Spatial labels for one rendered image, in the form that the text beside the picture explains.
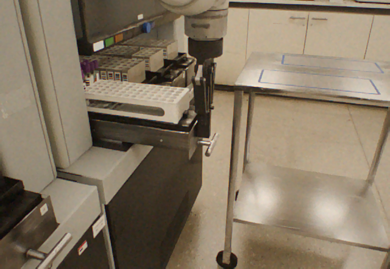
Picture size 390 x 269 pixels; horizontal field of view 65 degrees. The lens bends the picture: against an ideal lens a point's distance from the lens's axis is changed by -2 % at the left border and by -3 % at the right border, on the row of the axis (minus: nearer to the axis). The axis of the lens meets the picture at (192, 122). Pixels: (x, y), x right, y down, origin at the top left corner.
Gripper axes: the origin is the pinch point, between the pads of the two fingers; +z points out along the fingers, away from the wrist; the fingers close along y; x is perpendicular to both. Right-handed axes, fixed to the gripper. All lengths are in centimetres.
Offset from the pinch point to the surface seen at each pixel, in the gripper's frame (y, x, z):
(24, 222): 39.5, -16.8, -0.2
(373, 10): -233, 83, -4
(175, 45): -48, -24, -7
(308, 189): -52, 33, 52
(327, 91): -26.2, 29.5, -2.0
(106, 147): 7.6, -22.6, 6.3
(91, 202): 23.9, -16.9, 8.8
